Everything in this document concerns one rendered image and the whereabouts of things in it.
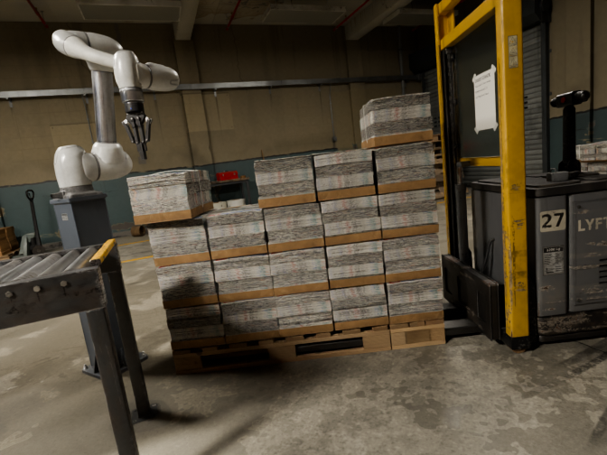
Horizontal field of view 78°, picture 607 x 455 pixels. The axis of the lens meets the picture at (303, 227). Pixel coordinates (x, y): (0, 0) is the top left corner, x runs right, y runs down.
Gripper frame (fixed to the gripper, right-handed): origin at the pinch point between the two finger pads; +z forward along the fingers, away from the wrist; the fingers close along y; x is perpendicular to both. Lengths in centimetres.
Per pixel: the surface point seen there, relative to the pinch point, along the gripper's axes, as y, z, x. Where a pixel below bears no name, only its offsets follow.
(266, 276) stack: -44, 68, -17
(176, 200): -7.0, 23.8, -11.5
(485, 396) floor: -131, 117, 29
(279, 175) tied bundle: -57, 18, -17
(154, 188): 2.7, 16.5, -11.7
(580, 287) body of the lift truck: -193, 88, -1
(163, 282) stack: 9, 64, -18
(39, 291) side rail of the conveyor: 9, 40, 66
